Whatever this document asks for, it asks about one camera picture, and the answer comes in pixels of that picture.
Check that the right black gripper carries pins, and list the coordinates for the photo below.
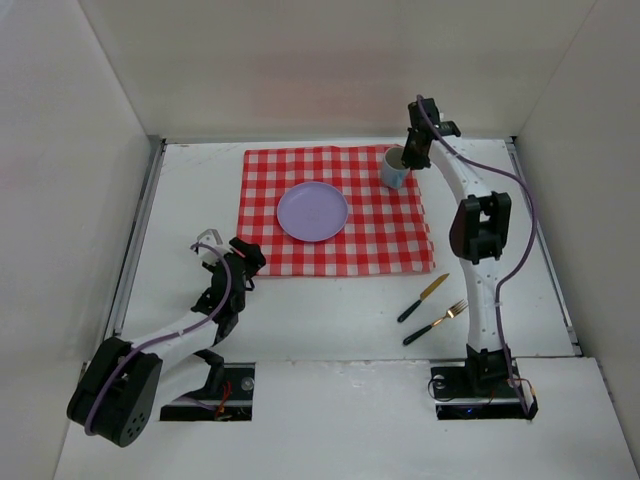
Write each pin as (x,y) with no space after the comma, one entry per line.
(416,151)

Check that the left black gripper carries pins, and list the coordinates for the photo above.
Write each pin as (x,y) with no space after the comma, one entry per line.
(245,255)

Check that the white mug blue outside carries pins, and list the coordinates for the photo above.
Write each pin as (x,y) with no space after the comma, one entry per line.
(392,170)

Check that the red white checkered cloth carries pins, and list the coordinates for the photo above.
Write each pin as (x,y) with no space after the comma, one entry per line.
(386,231)

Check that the lilac round plate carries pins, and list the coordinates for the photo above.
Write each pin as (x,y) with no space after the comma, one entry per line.
(312,212)

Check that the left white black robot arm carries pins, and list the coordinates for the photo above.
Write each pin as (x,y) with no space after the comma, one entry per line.
(174,374)

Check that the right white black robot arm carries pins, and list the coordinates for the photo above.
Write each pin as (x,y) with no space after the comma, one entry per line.
(477,237)

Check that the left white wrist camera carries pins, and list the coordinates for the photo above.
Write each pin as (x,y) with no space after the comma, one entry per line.
(210,245)

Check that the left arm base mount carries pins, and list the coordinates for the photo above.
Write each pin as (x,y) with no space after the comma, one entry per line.
(227,398)

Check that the gold knife dark handle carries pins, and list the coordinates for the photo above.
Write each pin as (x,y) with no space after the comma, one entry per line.
(422,297)

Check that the gold fork dark handle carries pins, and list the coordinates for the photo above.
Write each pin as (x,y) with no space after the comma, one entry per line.
(451,313)

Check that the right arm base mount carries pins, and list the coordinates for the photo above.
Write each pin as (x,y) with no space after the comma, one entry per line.
(455,399)

